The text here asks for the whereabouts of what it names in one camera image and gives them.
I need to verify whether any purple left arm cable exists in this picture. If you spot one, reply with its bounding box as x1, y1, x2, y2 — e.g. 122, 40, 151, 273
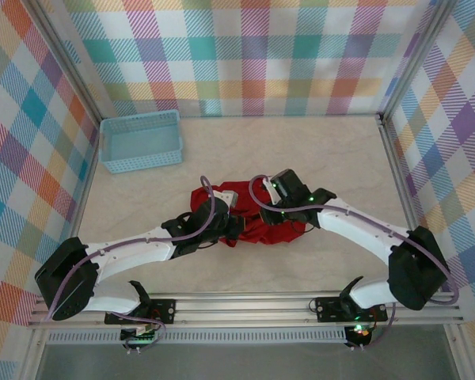
45, 175, 219, 355

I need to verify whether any aluminium table side rail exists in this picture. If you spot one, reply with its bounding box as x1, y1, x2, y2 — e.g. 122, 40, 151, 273
375, 113, 439, 294
53, 118, 104, 296

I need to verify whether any aluminium lower frame bar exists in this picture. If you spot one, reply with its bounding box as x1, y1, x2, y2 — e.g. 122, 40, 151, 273
19, 328, 51, 380
443, 326, 475, 380

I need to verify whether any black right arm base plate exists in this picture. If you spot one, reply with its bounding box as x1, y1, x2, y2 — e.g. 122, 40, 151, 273
314, 295, 389, 324

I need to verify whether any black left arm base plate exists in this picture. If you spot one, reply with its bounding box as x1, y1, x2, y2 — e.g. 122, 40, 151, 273
104, 298, 178, 326

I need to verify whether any light blue plastic basket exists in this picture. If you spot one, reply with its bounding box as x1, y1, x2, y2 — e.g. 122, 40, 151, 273
98, 109, 184, 175

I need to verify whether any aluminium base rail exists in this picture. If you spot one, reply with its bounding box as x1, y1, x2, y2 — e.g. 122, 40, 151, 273
26, 293, 464, 329

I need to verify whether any red t-shirt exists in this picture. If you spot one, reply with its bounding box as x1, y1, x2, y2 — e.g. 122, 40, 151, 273
189, 180, 316, 246

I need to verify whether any aluminium frame post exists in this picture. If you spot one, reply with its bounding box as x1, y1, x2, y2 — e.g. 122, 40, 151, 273
378, 0, 460, 122
25, 0, 106, 124

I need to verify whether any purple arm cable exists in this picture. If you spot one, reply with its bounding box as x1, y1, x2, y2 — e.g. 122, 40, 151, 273
248, 173, 460, 353
45, 175, 219, 355

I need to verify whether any grey slotted cable duct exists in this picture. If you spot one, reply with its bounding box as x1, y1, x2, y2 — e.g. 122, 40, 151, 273
47, 326, 348, 346

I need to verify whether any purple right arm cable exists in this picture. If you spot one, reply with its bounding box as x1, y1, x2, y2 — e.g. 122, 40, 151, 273
248, 173, 460, 353

